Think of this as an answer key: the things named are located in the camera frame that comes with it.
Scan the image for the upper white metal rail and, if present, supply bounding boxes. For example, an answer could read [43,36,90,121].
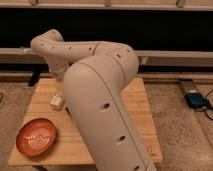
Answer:
[0,0,213,11]

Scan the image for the wooden table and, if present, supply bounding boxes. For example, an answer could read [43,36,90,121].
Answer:
[8,78,163,166]

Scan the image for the orange bowl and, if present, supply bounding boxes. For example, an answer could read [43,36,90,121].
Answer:
[16,118,56,157]

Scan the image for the white metal rail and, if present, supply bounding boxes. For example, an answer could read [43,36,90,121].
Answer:
[0,0,213,11]
[0,48,213,67]

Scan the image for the lower white metal rail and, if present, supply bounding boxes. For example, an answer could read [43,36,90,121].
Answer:
[0,48,213,67]

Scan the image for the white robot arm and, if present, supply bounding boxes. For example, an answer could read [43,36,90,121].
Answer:
[30,29,157,171]

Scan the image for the black cable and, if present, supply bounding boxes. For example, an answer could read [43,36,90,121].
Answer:
[196,87,213,121]

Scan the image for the blue power box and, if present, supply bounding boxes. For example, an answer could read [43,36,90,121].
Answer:
[185,93,206,108]

